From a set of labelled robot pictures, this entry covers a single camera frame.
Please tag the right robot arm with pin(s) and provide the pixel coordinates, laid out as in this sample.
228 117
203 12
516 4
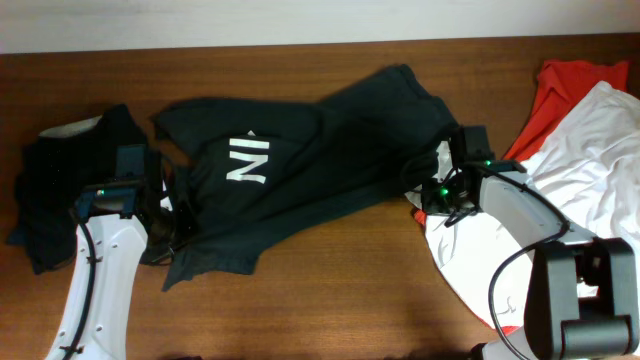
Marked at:
582 300

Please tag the folded black clothes stack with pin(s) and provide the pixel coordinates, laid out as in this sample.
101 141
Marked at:
56 167

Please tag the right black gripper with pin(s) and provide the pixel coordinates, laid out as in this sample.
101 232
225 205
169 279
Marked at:
431 202

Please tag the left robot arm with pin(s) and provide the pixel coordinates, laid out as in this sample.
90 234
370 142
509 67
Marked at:
118 220

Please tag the black Nike t-shirt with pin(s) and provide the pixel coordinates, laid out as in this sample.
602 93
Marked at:
262 171

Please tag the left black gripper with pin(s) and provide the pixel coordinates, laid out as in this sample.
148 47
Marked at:
184 211

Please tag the white t-shirt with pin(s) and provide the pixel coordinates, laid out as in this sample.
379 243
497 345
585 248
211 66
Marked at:
588 167

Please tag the red t-shirt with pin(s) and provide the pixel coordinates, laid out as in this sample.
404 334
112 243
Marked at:
561 86

